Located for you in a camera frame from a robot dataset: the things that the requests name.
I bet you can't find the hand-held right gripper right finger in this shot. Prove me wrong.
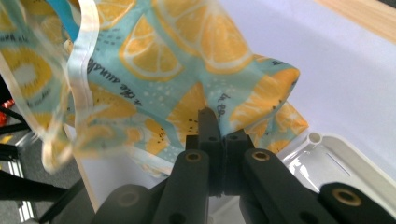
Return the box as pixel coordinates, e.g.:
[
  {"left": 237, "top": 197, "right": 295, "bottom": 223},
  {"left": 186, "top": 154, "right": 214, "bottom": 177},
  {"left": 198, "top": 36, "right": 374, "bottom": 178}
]
[{"left": 221, "top": 130, "right": 256, "bottom": 197}]

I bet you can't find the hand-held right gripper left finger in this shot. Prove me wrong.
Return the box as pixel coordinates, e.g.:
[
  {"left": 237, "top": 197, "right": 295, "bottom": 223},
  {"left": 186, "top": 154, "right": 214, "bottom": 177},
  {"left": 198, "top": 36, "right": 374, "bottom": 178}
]
[{"left": 186, "top": 106, "right": 224, "bottom": 198}]

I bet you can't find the lemon print cloth bag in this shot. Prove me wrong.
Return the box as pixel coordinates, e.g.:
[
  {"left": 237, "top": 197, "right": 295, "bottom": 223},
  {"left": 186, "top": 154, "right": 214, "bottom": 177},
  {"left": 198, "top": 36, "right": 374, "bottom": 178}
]
[{"left": 0, "top": 0, "right": 310, "bottom": 179}]

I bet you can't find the white plastic tray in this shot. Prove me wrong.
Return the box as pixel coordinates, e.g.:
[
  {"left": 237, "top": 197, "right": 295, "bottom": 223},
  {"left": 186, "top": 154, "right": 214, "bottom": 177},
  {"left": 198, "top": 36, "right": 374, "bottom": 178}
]
[{"left": 207, "top": 132, "right": 396, "bottom": 224}]

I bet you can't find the black metal stand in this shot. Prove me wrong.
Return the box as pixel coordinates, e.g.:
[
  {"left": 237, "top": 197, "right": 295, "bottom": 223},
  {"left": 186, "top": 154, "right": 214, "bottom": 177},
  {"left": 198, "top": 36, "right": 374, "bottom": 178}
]
[{"left": 0, "top": 74, "right": 86, "bottom": 224}]

